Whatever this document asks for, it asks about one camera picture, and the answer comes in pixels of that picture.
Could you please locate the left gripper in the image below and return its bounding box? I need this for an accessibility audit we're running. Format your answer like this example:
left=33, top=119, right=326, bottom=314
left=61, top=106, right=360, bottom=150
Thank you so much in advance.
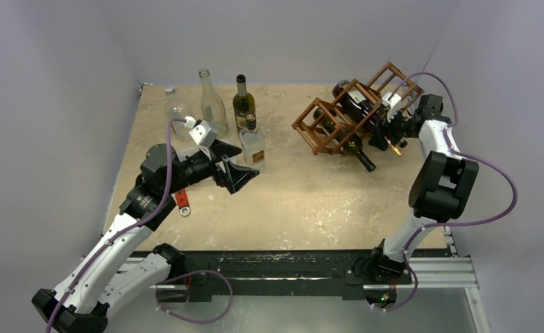
left=164, top=138, right=258, bottom=194

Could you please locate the clear bottle black cap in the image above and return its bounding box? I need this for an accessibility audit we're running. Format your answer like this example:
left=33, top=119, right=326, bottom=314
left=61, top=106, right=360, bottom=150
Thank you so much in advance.
left=239, top=112, right=266, bottom=170

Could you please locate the red wine bottle gold cap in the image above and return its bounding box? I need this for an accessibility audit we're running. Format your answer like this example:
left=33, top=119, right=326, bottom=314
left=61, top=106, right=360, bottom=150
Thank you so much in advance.
left=339, top=87, right=403, bottom=157

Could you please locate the clear glass bottle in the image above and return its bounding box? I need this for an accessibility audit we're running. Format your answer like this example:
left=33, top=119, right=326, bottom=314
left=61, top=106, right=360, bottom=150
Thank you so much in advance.
left=198, top=68, right=229, bottom=138
left=164, top=86, right=195, bottom=142

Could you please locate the dark bottle silver cap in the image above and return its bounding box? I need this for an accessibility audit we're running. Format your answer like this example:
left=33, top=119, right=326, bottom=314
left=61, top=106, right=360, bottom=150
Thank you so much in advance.
left=232, top=74, right=255, bottom=132

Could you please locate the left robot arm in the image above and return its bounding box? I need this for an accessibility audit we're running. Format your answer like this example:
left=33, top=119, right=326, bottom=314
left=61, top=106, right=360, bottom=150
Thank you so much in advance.
left=32, top=139, right=259, bottom=332

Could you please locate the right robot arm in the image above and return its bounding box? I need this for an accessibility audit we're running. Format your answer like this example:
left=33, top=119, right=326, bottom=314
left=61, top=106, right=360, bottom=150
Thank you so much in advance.
left=346, top=94, right=479, bottom=284

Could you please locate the dark bottle black cap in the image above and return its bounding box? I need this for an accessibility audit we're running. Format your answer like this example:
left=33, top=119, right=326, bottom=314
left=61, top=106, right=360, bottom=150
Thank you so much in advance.
left=313, top=106, right=377, bottom=173

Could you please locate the wooden wine rack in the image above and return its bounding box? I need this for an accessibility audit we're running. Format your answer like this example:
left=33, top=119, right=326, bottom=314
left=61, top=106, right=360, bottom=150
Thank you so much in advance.
left=292, top=62, right=424, bottom=156

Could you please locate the clear plastic screw box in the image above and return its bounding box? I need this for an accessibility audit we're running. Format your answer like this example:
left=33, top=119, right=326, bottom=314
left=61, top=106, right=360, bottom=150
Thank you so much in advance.
left=176, top=146, right=200, bottom=162

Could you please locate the red adjustable wrench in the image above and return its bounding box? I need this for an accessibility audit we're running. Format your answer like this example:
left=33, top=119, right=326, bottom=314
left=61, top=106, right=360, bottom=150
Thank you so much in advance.
left=174, top=189, right=191, bottom=217

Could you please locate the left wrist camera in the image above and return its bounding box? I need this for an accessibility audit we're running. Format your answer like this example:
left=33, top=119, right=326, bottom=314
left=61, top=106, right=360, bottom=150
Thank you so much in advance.
left=184, top=116, right=219, bottom=160

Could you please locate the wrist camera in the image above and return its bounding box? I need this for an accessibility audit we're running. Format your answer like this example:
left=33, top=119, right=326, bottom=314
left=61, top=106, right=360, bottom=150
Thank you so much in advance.
left=382, top=92, right=402, bottom=122
left=184, top=116, right=219, bottom=160

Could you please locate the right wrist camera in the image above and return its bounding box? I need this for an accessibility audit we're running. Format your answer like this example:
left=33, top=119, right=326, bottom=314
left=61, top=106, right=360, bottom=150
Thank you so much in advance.
left=382, top=92, right=402, bottom=122

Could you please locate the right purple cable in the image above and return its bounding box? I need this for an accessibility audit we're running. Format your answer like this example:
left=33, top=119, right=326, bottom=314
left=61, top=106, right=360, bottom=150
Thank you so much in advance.
left=373, top=71, right=518, bottom=314

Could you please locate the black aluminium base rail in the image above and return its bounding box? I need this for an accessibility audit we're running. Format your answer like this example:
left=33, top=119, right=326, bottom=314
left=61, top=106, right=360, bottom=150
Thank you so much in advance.
left=71, top=249, right=479, bottom=305

